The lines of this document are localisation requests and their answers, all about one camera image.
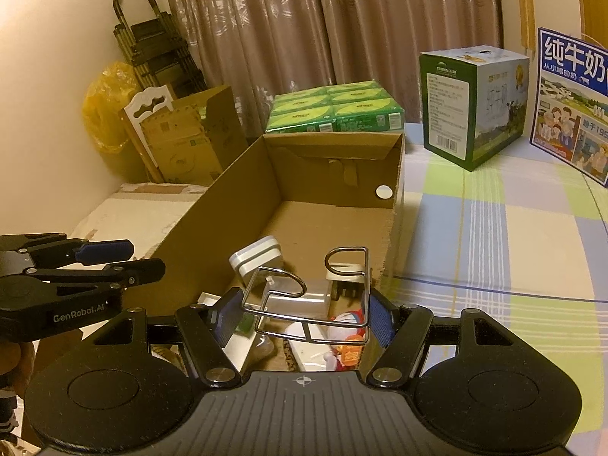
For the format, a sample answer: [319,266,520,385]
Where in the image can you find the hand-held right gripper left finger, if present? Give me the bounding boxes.
[78,287,244,388]

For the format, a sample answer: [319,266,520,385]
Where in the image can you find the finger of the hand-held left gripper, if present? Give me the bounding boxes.
[0,232,135,268]
[0,257,167,296]

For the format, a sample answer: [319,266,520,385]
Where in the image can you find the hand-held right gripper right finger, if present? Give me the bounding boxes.
[363,289,524,387]

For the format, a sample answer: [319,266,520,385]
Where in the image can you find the red toy figure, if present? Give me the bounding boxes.
[322,310,369,372]

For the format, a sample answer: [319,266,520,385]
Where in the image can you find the metal wire rack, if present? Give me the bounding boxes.
[240,245,372,345]

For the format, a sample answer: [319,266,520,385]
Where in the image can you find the white plug adapter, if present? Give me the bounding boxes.
[228,236,284,288]

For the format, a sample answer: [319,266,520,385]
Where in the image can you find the white rounded device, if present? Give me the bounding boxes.
[263,288,334,326]

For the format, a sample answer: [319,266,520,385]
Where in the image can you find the large cardboard box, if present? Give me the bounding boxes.
[121,131,407,372]

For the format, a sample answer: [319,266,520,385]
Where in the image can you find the person's left hand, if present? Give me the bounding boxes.
[0,341,40,391]

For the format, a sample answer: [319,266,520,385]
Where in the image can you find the white sheet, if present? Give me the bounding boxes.
[70,182,210,249]

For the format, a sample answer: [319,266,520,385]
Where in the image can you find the yellow plastic bag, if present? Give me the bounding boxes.
[81,60,144,155]

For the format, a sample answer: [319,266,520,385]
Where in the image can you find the folded cardboard box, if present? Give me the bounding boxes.
[139,85,248,186]

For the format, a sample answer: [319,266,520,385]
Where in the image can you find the white carved chair back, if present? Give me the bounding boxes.
[122,82,174,184]

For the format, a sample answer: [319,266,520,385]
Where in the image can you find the black folding hand cart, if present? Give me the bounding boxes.
[112,0,208,101]

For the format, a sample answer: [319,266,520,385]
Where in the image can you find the pack of green drink cartons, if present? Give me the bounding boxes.
[264,79,407,135]

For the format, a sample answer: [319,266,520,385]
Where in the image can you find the green milk carton box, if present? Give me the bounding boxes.
[418,46,531,173]

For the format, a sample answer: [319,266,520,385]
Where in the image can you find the beige patterned curtain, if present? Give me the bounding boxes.
[158,0,505,125]

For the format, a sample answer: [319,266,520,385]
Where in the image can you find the blue milk carton box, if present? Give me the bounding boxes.
[528,27,608,182]

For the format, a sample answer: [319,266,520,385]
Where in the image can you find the wooden door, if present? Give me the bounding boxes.
[576,0,608,51]

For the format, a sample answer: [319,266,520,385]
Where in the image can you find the yellow wall tape strip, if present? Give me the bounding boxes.
[517,0,535,53]

